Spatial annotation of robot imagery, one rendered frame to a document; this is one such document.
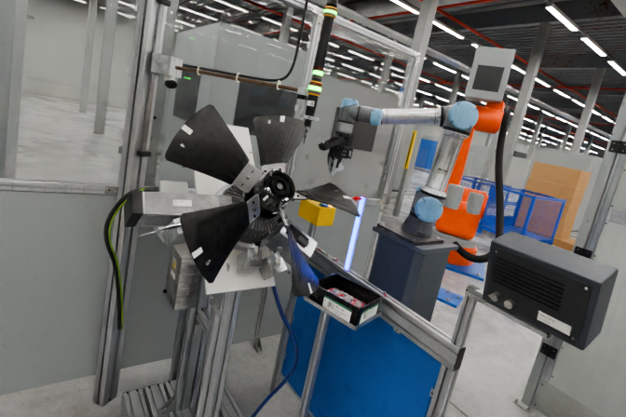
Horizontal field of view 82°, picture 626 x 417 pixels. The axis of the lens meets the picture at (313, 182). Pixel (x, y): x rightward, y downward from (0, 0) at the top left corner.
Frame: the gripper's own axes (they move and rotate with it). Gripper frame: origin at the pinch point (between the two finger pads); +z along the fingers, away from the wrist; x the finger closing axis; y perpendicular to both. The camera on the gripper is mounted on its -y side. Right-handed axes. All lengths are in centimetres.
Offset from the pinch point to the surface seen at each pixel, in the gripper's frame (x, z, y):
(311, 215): 1.5, 21.0, -5.0
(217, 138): -17, -11, -64
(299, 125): -11.1, -19.6, -30.0
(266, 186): -31, 1, -51
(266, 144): -10.2, -10.2, -42.0
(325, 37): -26, -49, -37
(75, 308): 45, 81, -92
